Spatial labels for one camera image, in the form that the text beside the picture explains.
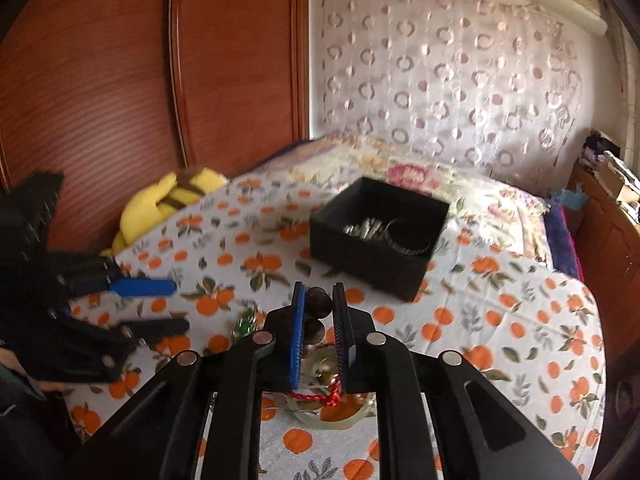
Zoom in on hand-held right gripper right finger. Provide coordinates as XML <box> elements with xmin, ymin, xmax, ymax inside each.
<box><xmin>331</xmin><ymin>282</ymin><xmax>587</xmax><ymax>480</ymax></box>

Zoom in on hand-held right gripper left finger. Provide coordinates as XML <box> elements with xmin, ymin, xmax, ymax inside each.
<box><xmin>62</xmin><ymin>281</ymin><xmax>307</xmax><ymax>480</ymax></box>

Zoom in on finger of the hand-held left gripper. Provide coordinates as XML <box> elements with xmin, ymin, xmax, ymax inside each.
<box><xmin>119</xmin><ymin>317</ymin><xmax>191</xmax><ymax>348</ymax></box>
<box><xmin>102</xmin><ymin>257</ymin><xmax>177</xmax><ymax>298</ymax></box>

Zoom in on dark bead bracelet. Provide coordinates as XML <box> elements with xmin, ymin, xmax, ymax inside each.
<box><xmin>306</xmin><ymin>287</ymin><xmax>332</xmax><ymax>347</ymax></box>

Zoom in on black jewelry box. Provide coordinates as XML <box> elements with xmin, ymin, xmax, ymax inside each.
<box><xmin>309</xmin><ymin>176</ymin><xmax>451</xmax><ymax>304</ymax></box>

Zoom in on person's left forearm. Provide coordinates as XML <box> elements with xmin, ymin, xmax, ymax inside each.
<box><xmin>0</xmin><ymin>350</ymin><xmax>83</xmax><ymax>466</ymax></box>

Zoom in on gold jewelry piece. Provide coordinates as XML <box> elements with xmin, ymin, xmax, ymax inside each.
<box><xmin>303</xmin><ymin>344</ymin><xmax>342</xmax><ymax>392</ymax></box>

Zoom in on green stone jewelry piece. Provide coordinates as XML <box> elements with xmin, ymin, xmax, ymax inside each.
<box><xmin>231</xmin><ymin>309</ymin><xmax>262</xmax><ymax>340</ymax></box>

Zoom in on yellow brown plush toy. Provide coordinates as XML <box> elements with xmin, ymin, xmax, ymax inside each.
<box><xmin>99</xmin><ymin>165</ymin><xmax>229</xmax><ymax>257</ymax></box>

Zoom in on pale jade bangle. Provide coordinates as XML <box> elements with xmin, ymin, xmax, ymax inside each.
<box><xmin>278</xmin><ymin>390</ymin><xmax>377</xmax><ymax>430</ymax></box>

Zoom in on cluster of silver rings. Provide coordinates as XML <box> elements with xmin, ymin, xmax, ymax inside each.
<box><xmin>343</xmin><ymin>217</ymin><xmax>389</xmax><ymax>242</ymax></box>

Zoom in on silver bangle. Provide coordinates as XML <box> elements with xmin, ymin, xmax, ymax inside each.
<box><xmin>384</xmin><ymin>219</ymin><xmax>434</xmax><ymax>258</ymax></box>

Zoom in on orange fruit print bedsheet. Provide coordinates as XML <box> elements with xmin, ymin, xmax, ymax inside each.
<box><xmin>64</xmin><ymin>164</ymin><xmax>607</xmax><ymax>480</ymax></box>

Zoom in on floral pillow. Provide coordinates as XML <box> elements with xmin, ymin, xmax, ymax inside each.
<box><xmin>252</xmin><ymin>131</ymin><xmax>553</xmax><ymax>268</ymax></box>

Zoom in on red-brown wooden wardrobe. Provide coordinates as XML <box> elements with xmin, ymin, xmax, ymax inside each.
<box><xmin>0</xmin><ymin>0</ymin><xmax>312</xmax><ymax>251</ymax></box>

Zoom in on purple blanket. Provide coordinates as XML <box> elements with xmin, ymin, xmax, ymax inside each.
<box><xmin>544</xmin><ymin>204</ymin><xmax>584</xmax><ymax>282</ymax></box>

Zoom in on blue plastic item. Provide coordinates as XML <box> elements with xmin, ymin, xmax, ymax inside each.
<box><xmin>551</xmin><ymin>184</ymin><xmax>587</xmax><ymax>212</ymax></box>

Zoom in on brown wooden cabinet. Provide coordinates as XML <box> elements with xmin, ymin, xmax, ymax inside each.
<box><xmin>566</xmin><ymin>159</ymin><xmax>640</xmax><ymax>321</ymax></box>

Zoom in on clutter pile on cabinet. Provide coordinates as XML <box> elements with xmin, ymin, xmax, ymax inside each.
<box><xmin>580</xmin><ymin>129</ymin><xmax>640</xmax><ymax>223</ymax></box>

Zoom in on red braided cord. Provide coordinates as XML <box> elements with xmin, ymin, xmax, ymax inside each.
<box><xmin>284</xmin><ymin>381</ymin><xmax>347</xmax><ymax>409</ymax></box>

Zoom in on white ring-pattern curtain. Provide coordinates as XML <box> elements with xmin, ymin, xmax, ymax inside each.
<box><xmin>306</xmin><ymin>0</ymin><xmax>603</xmax><ymax>183</ymax></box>

